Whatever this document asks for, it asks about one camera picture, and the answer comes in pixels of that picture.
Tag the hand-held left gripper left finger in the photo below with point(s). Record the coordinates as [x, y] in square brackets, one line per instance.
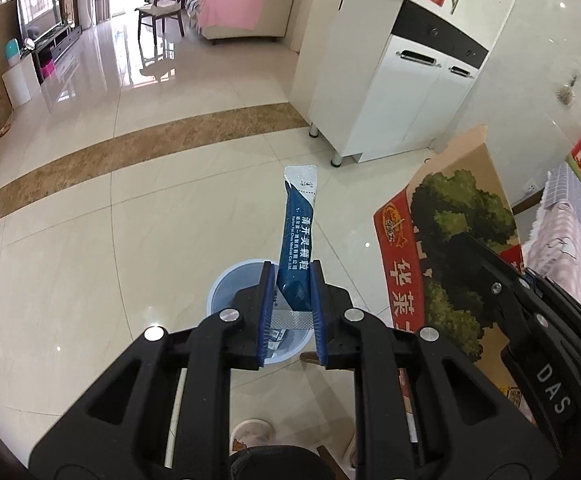
[268, 310]

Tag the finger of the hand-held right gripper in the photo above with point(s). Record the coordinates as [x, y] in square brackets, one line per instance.
[505, 295]

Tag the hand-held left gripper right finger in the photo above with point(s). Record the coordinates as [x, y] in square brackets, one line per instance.
[319, 310]

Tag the blue plastic bucket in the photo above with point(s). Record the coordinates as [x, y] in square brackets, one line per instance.
[230, 285]

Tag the dark blue stick sachet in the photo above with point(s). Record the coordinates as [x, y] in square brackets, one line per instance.
[298, 230]

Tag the tree print cardboard box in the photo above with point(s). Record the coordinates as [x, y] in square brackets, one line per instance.
[450, 210]

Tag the pink checked tablecloth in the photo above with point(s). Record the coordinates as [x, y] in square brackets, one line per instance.
[570, 255]

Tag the person's light shoe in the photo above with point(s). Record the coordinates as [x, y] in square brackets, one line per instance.
[253, 435]

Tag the blue checked tablecloth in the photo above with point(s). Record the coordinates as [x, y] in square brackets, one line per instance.
[567, 182]

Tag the person's dark trouser leg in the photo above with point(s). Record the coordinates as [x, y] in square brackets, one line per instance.
[280, 462]

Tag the hanging grey key fob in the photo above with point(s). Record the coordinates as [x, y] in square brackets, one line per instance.
[566, 91]

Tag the white hallway cabinet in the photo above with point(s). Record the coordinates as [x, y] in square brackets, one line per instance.
[400, 100]

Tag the pink blanket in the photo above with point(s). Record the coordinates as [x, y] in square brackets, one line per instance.
[230, 10]

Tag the beige sofa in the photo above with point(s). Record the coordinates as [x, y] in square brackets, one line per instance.
[275, 5]

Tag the dark television stand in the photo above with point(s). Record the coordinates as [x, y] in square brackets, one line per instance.
[58, 47]

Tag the teal white bottle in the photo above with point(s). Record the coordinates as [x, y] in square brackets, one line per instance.
[13, 51]

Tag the flat screen television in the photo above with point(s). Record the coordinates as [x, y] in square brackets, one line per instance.
[40, 7]

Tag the white wall socket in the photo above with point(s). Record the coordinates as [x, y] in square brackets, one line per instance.
[530, 187]

